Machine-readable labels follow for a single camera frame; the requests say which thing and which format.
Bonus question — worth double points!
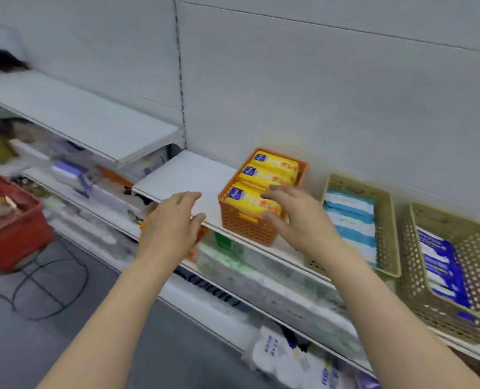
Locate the person's right hand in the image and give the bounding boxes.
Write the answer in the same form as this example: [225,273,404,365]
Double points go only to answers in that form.
[260,185,346,269]

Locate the person's left hand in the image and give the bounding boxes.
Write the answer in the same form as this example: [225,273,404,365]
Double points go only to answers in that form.
[136,191,207,272]

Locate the stack of blue wipes packets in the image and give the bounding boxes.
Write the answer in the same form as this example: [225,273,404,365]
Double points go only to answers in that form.
[324,189,378,266]

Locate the orange plastic basket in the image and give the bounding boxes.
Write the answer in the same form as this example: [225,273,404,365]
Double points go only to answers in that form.
[218,147,308,247]

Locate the olive plastic basket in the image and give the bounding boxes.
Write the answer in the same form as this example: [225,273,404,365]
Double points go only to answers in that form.
[395,202,480,345]
[303,173,402,280]

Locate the dark blue alcohol wipes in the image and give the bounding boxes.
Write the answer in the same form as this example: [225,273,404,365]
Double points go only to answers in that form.
[422,254,467,288]
[416,226,456,260]
[430,281,476,323]

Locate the red plastic shopping basket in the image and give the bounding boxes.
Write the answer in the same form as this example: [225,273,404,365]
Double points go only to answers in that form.
[0,170,55,273]

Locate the person's left forearm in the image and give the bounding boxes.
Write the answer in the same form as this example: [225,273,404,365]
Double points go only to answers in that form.
[37,257,184,389]

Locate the person's right forearm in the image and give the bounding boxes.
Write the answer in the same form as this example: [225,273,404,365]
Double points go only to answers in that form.
[323,246,480,389]

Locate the dark printed pack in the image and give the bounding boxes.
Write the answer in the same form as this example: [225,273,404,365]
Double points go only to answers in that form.
[173,265,243,308]

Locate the green and white tissue pack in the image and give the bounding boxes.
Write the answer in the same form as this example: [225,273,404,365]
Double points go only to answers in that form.
[195,232,366,361]

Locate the white wrapped paper pack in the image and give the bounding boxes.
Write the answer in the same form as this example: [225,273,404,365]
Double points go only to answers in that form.
[120,145,180,183]

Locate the orange white paper roll pack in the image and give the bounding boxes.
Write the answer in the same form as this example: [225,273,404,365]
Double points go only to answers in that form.
[90,165,151,222]

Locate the purple and white tissue pack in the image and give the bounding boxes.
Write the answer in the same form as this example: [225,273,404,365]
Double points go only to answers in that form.
[51,159,103,199]

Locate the white bag blue print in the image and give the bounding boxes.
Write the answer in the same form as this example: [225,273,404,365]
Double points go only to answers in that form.
[241,326,346,389]

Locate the blue tissue pack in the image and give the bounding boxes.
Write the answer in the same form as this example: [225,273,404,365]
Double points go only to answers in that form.
[355,370,382,389]

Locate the black floor cable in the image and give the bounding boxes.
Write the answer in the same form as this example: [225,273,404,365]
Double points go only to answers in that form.
[0,238,90,321]

